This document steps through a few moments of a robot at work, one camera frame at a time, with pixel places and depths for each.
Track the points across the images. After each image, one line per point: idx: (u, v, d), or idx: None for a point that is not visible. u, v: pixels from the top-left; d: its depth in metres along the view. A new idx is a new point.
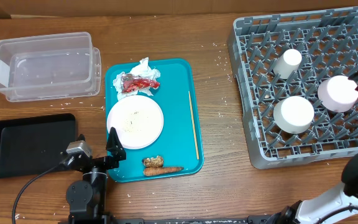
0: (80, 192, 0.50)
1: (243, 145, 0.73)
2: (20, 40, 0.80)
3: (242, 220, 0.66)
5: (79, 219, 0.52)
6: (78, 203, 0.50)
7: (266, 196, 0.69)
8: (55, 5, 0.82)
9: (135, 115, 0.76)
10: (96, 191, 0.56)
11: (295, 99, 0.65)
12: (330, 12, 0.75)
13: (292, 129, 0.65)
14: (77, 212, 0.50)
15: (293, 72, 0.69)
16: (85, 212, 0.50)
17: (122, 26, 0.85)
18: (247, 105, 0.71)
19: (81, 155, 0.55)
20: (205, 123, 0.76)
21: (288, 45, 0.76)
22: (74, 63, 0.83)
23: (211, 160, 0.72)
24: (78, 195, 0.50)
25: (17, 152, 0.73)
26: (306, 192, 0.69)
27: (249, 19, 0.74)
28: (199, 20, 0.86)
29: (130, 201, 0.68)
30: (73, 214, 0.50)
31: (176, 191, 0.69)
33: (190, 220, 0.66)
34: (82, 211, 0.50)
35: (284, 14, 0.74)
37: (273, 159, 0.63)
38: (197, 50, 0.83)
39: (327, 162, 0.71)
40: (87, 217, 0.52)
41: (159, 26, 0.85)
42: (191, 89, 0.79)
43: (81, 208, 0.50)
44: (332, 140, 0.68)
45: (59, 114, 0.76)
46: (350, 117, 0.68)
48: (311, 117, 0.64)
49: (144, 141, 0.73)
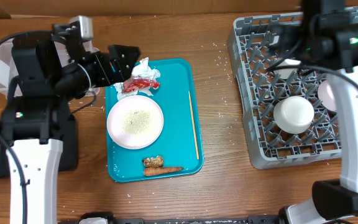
0: (33, 37, 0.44)
1: (243, 145, 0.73)
2: None
3: (242, 220, 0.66)
5: (32, 83, 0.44)
6: (27, 43, 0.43)
7: (266, 196, 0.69)
8: (54, 5, 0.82)
9: (135, 114, 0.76)
10: (37, 63, 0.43)
11: (292, 101, 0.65)
12: None
13: (290, 129, 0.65)
14: (25, 56, 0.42)
15: (293, 72, 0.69)
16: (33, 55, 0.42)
17: (122, 26, 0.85)
18: (247, 104, 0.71)
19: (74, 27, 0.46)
20: (205, 123, 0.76)
21: None
22: None
23: (211, 160, 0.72)
24: (30, 39, 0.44)
25: None
26: (305, 192, 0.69)
27: (250, 19, 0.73)
28: (199, 20, 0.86)
29: (130, 201, 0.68)
30: (19, 56, 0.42)
31: (176, 191, 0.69)
33: (190, 220, 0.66)
34: (32, 53, 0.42)
35: (284, 14, 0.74)
37: (273, 159, 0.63)
38: (197, 49, 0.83)
39: (327, 162, 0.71)
40: (38, 89, 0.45)
41: (159, 26, 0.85)
42: (191, 89, 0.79)
43: (28, 49, 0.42)
44: (332, 140, 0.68)
45: None
46: (319, 120, 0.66)
48: (309, 120, 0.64)
49: (145, 131, 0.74)
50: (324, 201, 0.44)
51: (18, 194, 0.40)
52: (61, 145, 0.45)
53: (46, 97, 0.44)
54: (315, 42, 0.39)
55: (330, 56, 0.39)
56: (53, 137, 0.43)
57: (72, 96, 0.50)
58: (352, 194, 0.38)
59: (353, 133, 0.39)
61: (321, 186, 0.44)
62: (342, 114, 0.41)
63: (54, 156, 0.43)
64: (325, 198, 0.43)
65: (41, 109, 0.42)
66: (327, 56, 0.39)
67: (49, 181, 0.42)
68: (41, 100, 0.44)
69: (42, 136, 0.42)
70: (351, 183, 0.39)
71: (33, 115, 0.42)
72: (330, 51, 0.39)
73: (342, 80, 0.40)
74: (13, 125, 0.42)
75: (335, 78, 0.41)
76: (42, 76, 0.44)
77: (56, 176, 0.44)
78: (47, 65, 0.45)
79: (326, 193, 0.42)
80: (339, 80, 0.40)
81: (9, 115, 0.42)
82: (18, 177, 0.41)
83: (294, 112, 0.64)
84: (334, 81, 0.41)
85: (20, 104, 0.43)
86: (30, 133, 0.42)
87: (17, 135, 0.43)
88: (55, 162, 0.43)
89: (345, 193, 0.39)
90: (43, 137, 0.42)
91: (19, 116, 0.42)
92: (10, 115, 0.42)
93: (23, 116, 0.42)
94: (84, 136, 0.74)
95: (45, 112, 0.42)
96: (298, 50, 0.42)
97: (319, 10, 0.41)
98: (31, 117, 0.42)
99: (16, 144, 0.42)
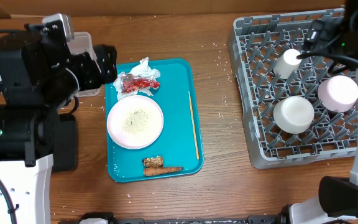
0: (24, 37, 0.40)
1: (243, 145, 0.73)
2: None
3: (242, 220, 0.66)
5: (16, 90, 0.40)
6: (13, 44, 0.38)
7: (266, 196, 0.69)
8: (54, 5, 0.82)
9: (136, 114, 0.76)
10: (22, 68, 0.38)
11: (289, 101, 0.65)
12: (330, 12, 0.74)
13: (291, 129, 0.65)
14: (9, 60, 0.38)
15: (293, 72, 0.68)
16: (19, 59, 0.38)
17: (122, 26, 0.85)
18: (247, 104, 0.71)
19: (55, 26, 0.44)
20: (205, 123, 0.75)
21: (288, 45, 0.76)
22: None
23: (211, 160, 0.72)
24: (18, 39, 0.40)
25: None
26: (305, 192, 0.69)
27: (250, 19, 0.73)
28: (200, 20, 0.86)
29: (130, 201, 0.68)
30: (2, 60, 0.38)
31: (176, 191, 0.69)
33: (190, 220, 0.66)
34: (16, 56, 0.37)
35: (284, 14, 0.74)
37: (273, 159, 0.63)
38: (197, 49, 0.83)
39: (328, 162, 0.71)
40: (23, 97, 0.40)
41: (159, 26, 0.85)
42: (191, 89, 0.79)
43: (14, 50, 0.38)
44: (332, 140, 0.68)
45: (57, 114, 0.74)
46: (319, 120, 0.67)
48: (309, 120, 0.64)
49: (145, 131, 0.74)
50: (328, 196, 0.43)
51: (9, 219, 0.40)
52: (50, 160, 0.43)
53: (33, 107, 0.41)
54: (351, 35, 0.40)
55: None
56: (41, 155, 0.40)
57: (63, 99, 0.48)
58: None
59: None
61: (328, 182, 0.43)
62: None
63: (43, 175, 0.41)
64: (330, 193, 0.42)
65: (26, 122, 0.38)
66: None
67: (38, 204, 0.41)
68: (26, 110, 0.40)
69: (27, 157, 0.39)
70: None
71: (17, 127, 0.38)
72: None
73: None
74: None
75: None
76: (28, 84, 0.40)
77: (46, 196, 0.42)
78: (37, 70, 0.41)
79: (332, 188, 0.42)
80: None
81: None
82: (5, 201, 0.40)
83: (292, 112, 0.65)
84: None
85: (2, 116, 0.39)
86: (14, 152, 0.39)
87: None
88: (43, 183, 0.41)
89: (352, 186, 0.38)
90: (30, 161, 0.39)
91: None
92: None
93: (4, 132, 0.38)
94: (83, 136, 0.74)
95: (29, 127, 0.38)
96: (333, 46, 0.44)
97: None
98: (13, 133, 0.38)
99: None
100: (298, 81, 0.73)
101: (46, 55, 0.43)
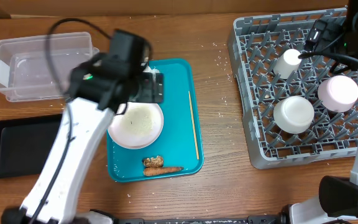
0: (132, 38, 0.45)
1: (243, 145, 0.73)
2: (20, 40, 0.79)
3: (242, 220, 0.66)
5: (110, 62, 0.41)
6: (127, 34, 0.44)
7: (266, 196, 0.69)
8: (54, 5, 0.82)
9: (135, 114, 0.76)
10: (126, 45, 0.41)
11: (291, 101, 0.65)
12: (330, 12, 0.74)
13: (292, 130, 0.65)
14: (122, 37, 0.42)
15: (293, 72, 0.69)
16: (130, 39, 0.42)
17: (122, 26, 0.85)
18: (247, 105, 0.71)
19: None
20: (205, 123, 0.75)
21: (288, 45, 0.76)
22: (74, 64, 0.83)
23: (211, 160, 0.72)
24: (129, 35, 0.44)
25: (17, 154, 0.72)
26: (305, 192, 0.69)
27: (249, 19, 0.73)
28: (199, 20, 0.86)
29: (130, 201, 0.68)
30: (116, 33, 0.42)
31: (176, 191, 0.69)
33: (190, 220, 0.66)
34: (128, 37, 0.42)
35: (284, 14, 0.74)
37: (273, 159, 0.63)
38: (197, 50, 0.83)
39: (327, 162, 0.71)
40: (114, 67, 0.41)
41: (158, 26, 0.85)
42: (191, 89, 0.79)
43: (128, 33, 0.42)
44: (332, 140, 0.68)
45: (59, 114, 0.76)
46: (319, 121, 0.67)
48: (309, 121, 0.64)
49: (146, 132, 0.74)
50: (328, 195, 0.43)
51: (63, 145, 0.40)
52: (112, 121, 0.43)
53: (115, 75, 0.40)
54: (355, 35, 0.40)
55: None
56: (110, 110, 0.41)
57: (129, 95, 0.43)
58: None
59: None
61: (328, 182, 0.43)
62: None
63: (103, 127, 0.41)
64: (330, 193, 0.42)
65: (113, 78, 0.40)
66: None
67: (89, 147, 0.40)
68: (111, 73, 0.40)
69: (101, 103, 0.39)
70: None
71: (102, 79, 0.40)
72: None
73: None
74: (79, 84, 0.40)
75: None
76: (125, 58, 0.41)
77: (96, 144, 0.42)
78: (137, 58, 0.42)
79: (332, 187, 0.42)
80: None
81: (79, 71, 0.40)
82: (68, 130, 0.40)
83: (293, 112, 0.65)
84: None
85: (92, 69, 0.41)
86: (91, 96, 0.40)
87: (79, 95, 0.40)
88: (100, 131, 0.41)
89: (352, 186, 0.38)
90: (102, 104, 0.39)
91: (87, 79, 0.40)
92: (81, 73, 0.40)
93: (91, 79, 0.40)
94: None
95: (112, 84, 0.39)
96: (335, 45, 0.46)
97: None
98: (99, 83, 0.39)
99: (75, 101, 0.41)
100: (298, 80, 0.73)
101: (142, 56, 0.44)
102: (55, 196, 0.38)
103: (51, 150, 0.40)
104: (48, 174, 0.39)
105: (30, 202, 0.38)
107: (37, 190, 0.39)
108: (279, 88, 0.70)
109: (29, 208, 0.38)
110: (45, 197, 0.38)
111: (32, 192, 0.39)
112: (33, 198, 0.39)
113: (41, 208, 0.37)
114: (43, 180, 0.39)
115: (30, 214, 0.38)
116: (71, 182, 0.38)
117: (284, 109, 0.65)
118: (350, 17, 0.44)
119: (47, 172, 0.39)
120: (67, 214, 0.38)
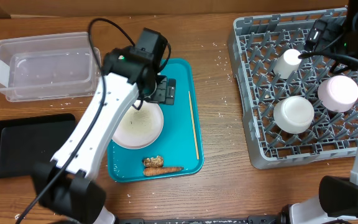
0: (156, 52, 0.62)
1: (243, 145, 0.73)
2: (20, 40, 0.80)
3: (242, 220, 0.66)
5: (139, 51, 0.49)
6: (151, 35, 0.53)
7: (266, 196, 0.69)
8: (54, 5, 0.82)
9: (136, 114, 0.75)
10: (153, 42, 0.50)
11: (291, 100, 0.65)
12: (330, 12, 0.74)
13: (292, 129, 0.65)
14: (149, 35, 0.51)
15: (293, 72, 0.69)
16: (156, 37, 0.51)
17: (122, 26, 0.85)
18: (247, 104, 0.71)
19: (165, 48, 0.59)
20: (205, 123, 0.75)
21: (288, 45, 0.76)
22: (74, 64, 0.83)
23: (211, 160, 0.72)
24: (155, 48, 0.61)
25: (17, 154, 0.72)
26: (305, 192, 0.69)
27: (249, 19, 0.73)
28: (199, 20, 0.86)
29: (130, 201, 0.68)
30: (145, 33, 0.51)
31: (176, 191, 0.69)
33: (190, 220, 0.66)
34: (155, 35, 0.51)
35: (284, 14, 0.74)
37: (273, 159, 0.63)
38: (197, 49, 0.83)
39: (327, 162, 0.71)
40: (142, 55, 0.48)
41: (158, 26, 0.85)
42: (191, 89, 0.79)
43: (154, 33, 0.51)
44: (332, 140, 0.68)
45: (59, 114, 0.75)
46: (319, 121, 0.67)
48: (309, 121, 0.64)
49: (146, 132, 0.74)
50: (329, 195, 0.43)
51: (95, 110, 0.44)
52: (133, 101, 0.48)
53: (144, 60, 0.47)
54: (355, 35, 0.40)
55: None
56: (137, 88, 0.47)
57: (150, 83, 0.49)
58: None
59: None
61: (328, 182, 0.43)
62: None
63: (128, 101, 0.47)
64: (330, 193, 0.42)
65: (142, 61, 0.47)
66: None
67: (117, 114, 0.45)
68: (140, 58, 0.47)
69: (132, 78, 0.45)
70: None
71: (133, 61, 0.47)
72: None
73: None
74: (113, 63, 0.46)
75: None
76: (151, 50, 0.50)
77: (121, 115, 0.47)
78: (158, 54, 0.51)
79: (332, 187, 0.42)
80: None
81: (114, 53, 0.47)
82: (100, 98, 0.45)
83: (293, 112, 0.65)
84: None
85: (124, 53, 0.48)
86: (123, 73, 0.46)
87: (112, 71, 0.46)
88: (127, 102, 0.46)
89: (352, 186, 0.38)
90: (133, 79, 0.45)
91: (120, 59, 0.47)
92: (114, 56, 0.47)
93: (124, 60, 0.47)
94: None
95: (141, 66, 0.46)
96: (335, 45, 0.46)
97: None
98: (130, 63, 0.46)
99: (109, 76, 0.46)
100: (299, 80, 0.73)
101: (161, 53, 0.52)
102: (86, 150, 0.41)
103: (84, 114, 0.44)
104: (80, 132, 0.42)
105: (60, 155, 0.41)
107: (67, 145, 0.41)
108: (279, 88, 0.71)
109: (59, 160, 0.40)
110: (76, 149, 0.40)
111: (63, 147, 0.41)
112: (63, 152, 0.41)
113: (71, 160, 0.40)
114: (74, 137, 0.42)
115: (59, 165, 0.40)
116: (100, 140, 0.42)
117: (284, 109, 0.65)
118: (350, 17, 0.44)
119: (79, 131, 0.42)
120: (93, 171, 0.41)
